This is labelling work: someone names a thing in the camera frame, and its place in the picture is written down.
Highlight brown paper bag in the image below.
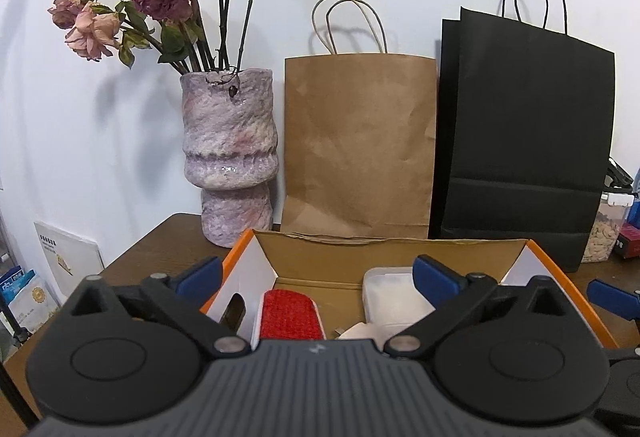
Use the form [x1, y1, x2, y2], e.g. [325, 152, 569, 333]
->
[279, 0, 439, 241]

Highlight blue and white cartons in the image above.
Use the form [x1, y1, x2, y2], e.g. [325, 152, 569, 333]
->
[0, 269, 54, 335]

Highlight red cardboard box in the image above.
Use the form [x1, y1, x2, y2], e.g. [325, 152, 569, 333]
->
[202, 229, 619, 354]

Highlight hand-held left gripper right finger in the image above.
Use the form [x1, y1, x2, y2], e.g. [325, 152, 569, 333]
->
[382, 254, 576, 359]

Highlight red and white lint brush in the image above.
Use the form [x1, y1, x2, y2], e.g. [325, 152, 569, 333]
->
[249, 289, 329, 354]

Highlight mottled purple ceramic vase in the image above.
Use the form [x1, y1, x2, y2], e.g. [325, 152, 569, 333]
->
[179, 67, 279, 248]

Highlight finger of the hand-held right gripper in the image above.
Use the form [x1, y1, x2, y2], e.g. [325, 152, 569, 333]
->
[587, 279, 640, 323]

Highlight clear food container black lid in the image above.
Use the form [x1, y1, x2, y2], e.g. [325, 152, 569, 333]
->
[581, 157, 636, 264]

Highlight translucent plastic box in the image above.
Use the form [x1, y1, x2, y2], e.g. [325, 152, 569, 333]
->
[362, 267, 437, 352]

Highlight black paper bag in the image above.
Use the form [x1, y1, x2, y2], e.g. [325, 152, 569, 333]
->
[428, 0, 616, 273]

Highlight blue packet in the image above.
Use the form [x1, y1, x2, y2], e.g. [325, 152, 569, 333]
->
[629, 167, 640, 226]

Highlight small dark red box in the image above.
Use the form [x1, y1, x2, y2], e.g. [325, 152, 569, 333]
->
[613, 223, 640, 259]

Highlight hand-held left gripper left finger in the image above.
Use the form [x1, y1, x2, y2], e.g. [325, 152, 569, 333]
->
[62, 256, 252, 359]

